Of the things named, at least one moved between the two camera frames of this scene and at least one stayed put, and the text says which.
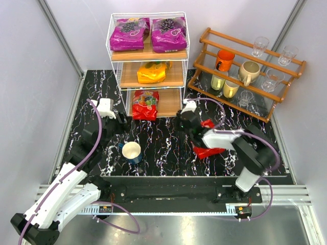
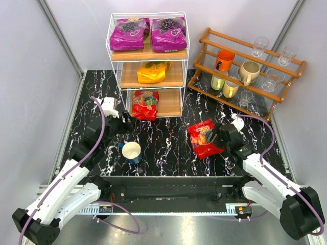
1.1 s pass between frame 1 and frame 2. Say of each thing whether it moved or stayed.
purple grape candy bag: stayed
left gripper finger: moved
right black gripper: moved
